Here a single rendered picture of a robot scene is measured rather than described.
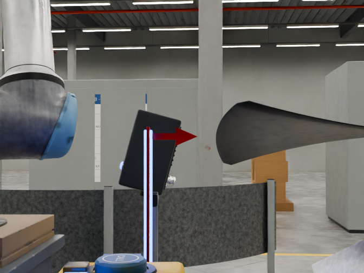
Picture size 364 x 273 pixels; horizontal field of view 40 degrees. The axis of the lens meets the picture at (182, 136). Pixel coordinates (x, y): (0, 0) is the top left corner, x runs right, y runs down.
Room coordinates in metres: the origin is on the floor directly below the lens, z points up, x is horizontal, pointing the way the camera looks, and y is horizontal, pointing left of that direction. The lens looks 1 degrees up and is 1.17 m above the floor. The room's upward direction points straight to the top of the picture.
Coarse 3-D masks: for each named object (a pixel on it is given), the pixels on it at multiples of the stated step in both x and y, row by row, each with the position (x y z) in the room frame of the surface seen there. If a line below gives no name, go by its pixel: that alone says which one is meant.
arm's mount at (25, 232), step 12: (0, 216) 0.91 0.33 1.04; (12, 216) 0.91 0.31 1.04; (24, 216) 0.90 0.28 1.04; (36, 216) 0.90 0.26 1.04; (48, 216) 0.90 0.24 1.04; (0, 228) 0.77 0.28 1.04; (12, 228) 0.77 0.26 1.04; (24, 228) 0.78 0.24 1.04; (36, 228) 0.83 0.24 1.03; (48, 228) 0.89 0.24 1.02; (0, 240) 0.69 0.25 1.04; (12, 240) 0.73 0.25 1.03; (24, 240) 0.78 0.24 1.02; (36, 240) 0.83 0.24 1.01; (0, 252) 0.69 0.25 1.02; (12, 252) 0.74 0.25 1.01; (24, 252) 0.78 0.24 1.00; (0, 264) 0.69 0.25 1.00
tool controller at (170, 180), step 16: (144, 112) 1.21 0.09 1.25; (144, 128) 1.21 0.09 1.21; (160, 128) 1.21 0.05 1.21; (128, 144) 1.21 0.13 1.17; (160, 144) 1.21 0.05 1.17; (128, 160) 1.21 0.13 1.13; (160, 160) 1.21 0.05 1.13; (128, 176) 1.21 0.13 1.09; (160, 176) 1.21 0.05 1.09; (160, 192) 1.21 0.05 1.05
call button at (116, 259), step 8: (104, 256) 0.39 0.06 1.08; (112, 256) 0.39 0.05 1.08; (120, 256) 0.39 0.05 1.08; (128, 256) 0.39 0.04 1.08; (136, 256) 0.39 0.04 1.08; (96, 264) 0.38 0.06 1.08; (104, 264) 0.37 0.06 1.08; (112, 264) 0.37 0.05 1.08; (120, 264) 0.37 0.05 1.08; (128, 264) 0.37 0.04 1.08; (136, 264) 0.37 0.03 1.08; (144, 264) 0.38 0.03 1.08; (96, 272) 0.38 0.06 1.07; (104, 272) 0.37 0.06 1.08; (112, 272) 0.37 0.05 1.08; (120, 272) 0.37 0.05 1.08; (128, 272) 0.37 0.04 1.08; (136, 272) 0.37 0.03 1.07
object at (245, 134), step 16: (240, 112) 0.57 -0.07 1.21; (256, 112) 0.57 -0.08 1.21; (272, 112) 0.56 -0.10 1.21; (288, 112) 0.56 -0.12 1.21; (224, 128) 0.63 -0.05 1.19; (240, 128) 0.63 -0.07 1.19; (256, 128) 0.63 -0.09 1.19; (272, 128) 0.63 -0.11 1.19; (288, 128) 0.62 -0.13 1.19; (304, 128) 0.62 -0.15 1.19; (320, 128) 0.61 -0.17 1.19; (336, 128) 0.60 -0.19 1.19; (352, 128) 0.59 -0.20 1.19; (224, 144) 0.69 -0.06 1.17; (240, 144) 0.69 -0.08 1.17; (256, 144) 0.70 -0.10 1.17; (272, 144) 0.70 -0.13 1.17; (288, 144) 0.71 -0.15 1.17; (304, 144) 0.72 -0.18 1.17; (224, 160) 0.75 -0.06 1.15; (240, 160) 0.75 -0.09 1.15
